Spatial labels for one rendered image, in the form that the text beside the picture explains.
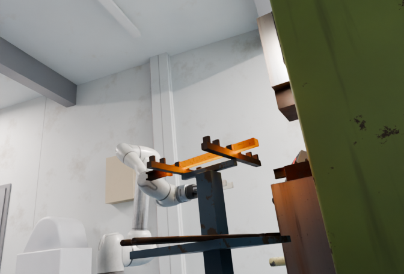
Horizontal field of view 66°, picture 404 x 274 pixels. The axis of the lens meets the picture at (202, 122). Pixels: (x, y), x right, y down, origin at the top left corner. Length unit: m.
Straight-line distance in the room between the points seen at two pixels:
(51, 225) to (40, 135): 2.17
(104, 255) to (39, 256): 2.58
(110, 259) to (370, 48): 1.68
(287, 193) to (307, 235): 0.16
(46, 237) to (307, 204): 3.79
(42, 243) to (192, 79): 2.99
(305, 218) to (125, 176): 3.71
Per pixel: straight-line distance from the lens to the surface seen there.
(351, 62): 1.04
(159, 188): 1.58
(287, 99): 1.49
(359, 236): 0.93
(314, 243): 1.21
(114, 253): 2.03
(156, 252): 0.87
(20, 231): 6.04
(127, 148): 2.09
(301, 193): 1.23
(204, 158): 1.02
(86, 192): 5.25
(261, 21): 1.67
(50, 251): 4.47
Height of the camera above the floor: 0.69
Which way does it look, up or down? 23 degrees up
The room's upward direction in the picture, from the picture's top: 6 degrees counter-clockwise
